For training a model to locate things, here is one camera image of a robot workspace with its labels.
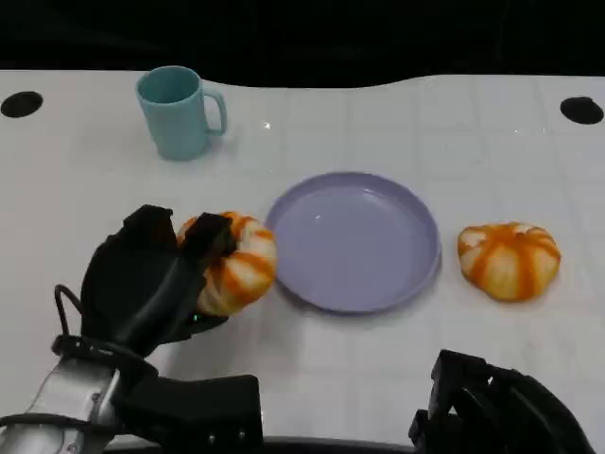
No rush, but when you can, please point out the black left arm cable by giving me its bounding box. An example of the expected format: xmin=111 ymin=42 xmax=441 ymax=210
xmin=52 ymin=284 xmax=87 ymax=352

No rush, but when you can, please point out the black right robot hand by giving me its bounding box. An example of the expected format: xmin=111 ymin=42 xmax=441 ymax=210
xmin=408 ymin=348 xmax=597 ymax=454

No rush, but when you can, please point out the pale green mug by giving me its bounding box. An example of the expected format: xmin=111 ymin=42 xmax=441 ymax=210
xmin=135 ymin=65 xmax=228 ymax=162

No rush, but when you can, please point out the lilac plate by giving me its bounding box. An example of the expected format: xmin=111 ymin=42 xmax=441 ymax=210
xmin=263 ymin=171 xmax=443 ymax=316

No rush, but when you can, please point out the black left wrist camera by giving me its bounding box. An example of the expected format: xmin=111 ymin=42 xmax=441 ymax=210
xmin=112 ymin=375 xmax=265 ymax=449

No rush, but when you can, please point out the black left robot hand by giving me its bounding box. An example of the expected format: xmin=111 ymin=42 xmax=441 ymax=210
xmin=79 ymin=203 xmax=237 ymax=359

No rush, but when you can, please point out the orange white toy bread roll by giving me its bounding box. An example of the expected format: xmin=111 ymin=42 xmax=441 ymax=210
xmin=175 ymin=210 xmax=279 ymax=316
xmin=456 ymin=221 xmax=563 ymax=304

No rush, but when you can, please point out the black table cable hole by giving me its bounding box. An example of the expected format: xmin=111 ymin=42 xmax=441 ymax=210
xmin=0 ymin=91 xmax=44 ymax=119
xmin=559 ymin=96 xmax=605 ymax=126

